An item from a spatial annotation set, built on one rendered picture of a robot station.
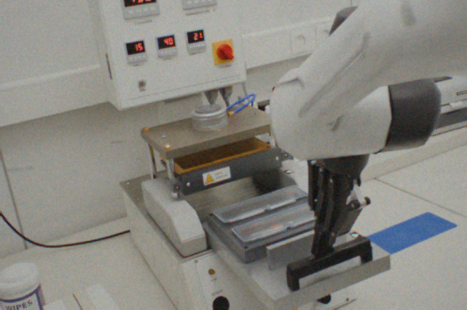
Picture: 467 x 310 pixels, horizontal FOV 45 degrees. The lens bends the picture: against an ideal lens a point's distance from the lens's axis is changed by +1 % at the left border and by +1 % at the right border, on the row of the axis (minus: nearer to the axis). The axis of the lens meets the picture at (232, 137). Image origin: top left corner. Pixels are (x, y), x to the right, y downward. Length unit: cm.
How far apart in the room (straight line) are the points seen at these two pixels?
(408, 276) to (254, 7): 93
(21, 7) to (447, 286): 120
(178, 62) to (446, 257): 76
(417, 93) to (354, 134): 8
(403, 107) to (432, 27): 18
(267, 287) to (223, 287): 22
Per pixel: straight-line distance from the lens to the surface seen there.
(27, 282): 123
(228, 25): 135
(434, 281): 130
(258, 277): 92
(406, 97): 60
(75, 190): 166
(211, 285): 110
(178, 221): 108
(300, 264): 87
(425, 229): 149
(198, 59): 132
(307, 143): 57
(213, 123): 118
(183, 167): 115
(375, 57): 45
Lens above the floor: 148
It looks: 19 degrees down
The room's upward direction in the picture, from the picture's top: 7 degrees counter-clockwise
